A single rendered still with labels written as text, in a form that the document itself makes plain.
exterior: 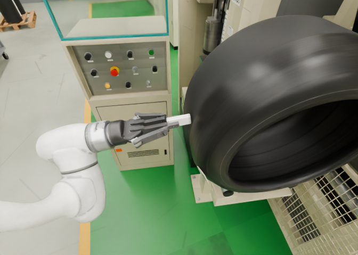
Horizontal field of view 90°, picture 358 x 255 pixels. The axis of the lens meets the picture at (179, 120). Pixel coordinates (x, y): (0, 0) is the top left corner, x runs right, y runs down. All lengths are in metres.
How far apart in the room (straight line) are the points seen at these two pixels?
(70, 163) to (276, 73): 0.55
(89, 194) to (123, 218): 1.18
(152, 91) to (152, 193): 0.96
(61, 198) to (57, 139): 0.15
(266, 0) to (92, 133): 0.68
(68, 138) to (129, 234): 1.26
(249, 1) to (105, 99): 0.96
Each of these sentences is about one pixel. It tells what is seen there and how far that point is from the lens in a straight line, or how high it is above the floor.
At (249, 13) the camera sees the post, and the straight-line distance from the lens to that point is 0.74.
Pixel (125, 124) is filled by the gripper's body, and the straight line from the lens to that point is 0.56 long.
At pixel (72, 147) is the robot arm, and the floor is 1.23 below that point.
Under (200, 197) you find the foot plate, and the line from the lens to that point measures 1.75.
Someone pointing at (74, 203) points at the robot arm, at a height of 1.15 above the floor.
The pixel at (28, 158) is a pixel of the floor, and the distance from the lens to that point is 2.51.
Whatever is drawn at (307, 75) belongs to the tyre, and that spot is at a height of 1.45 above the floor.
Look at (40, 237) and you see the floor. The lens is 1.98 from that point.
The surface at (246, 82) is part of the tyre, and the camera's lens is 0.42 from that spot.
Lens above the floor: 1.63
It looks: 45 degrees down
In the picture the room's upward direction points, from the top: straight up
